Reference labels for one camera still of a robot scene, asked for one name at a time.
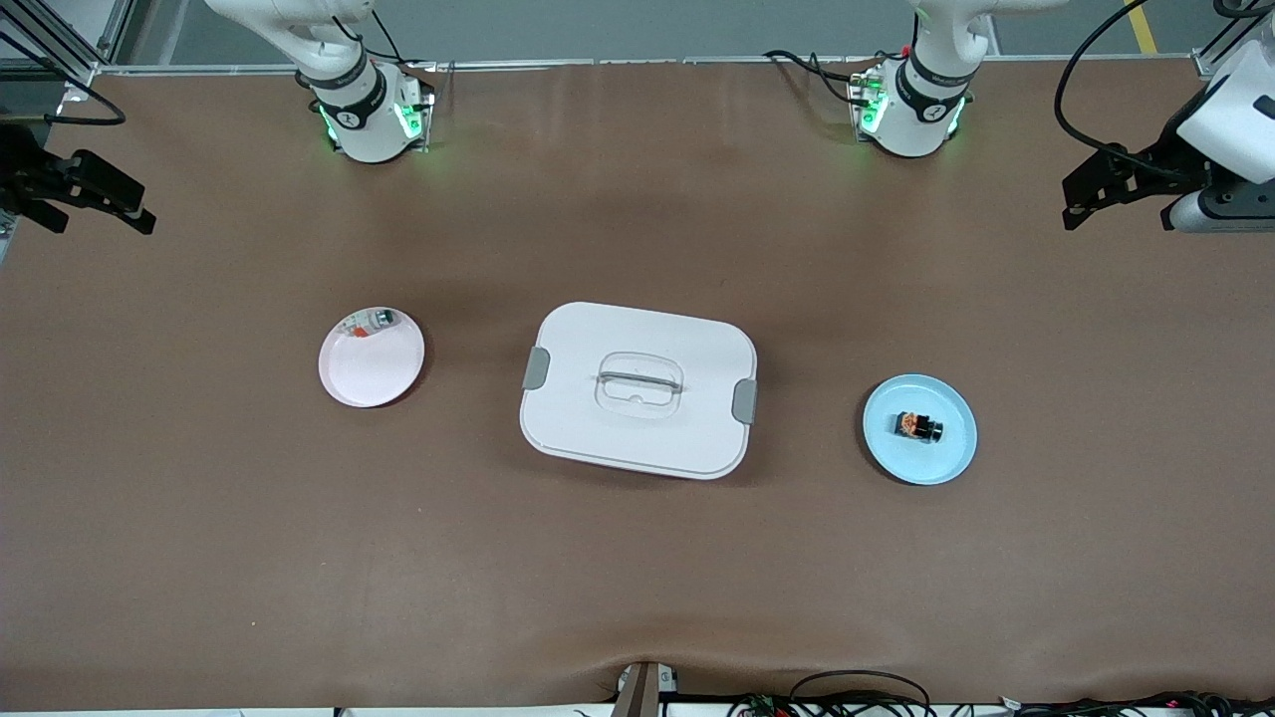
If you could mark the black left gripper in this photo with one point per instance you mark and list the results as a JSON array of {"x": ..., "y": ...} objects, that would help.
[{"x": 1163, "y": 159}]

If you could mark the grey box latch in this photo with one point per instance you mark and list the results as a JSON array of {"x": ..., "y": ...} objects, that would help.
[
  {"x": 744, "y": 401},
  {"x": 536, "y": 368}
]

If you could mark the pink round plate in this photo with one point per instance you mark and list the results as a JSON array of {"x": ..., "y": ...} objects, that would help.
[{"x": 374, "y": 373}]

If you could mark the silver table edge rail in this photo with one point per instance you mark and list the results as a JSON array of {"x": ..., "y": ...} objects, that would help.
[{"x": 647, "y": 62}]

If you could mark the grey metal bracket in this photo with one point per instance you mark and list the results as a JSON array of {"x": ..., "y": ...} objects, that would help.
[{"x": 637, "y": 692}]

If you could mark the white push-button switch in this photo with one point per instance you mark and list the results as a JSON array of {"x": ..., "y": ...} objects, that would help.
[{"x": 383, "y": 319}]

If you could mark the aluminium frame profile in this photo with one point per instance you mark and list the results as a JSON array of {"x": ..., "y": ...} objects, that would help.
[
  {"x": 118, "y": 25},
  {"x": 1210, "y": 62}
]

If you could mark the blue round plate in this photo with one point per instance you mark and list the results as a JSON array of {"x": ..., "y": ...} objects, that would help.
[{"x": 926, "y": 463}]

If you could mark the white lidded storage box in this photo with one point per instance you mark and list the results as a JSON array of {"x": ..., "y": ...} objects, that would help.
[{"x": 637, "y": 438}]

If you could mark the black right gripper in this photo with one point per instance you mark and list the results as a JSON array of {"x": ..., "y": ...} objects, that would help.
[{"x": 22, "y": 164}]

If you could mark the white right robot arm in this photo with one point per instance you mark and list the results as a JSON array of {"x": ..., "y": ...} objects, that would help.
[{"x": 364, "y": 119}]

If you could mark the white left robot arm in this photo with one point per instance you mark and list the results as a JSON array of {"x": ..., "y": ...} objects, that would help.
[{"x": 921, "y": 110}]

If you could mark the orange black push-button switch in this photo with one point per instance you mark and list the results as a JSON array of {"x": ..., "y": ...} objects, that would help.
[{"x": 911, "y": 425}]

